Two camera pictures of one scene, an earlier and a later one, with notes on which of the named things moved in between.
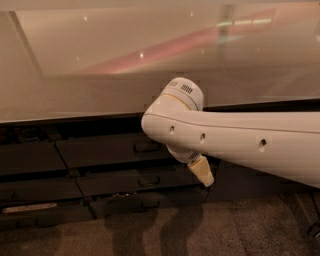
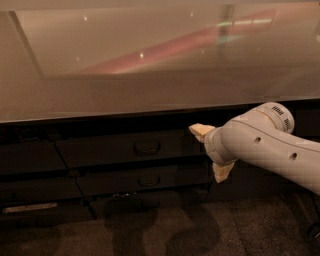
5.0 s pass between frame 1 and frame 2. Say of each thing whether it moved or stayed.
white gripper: moved
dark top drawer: stayed
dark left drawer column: stayed
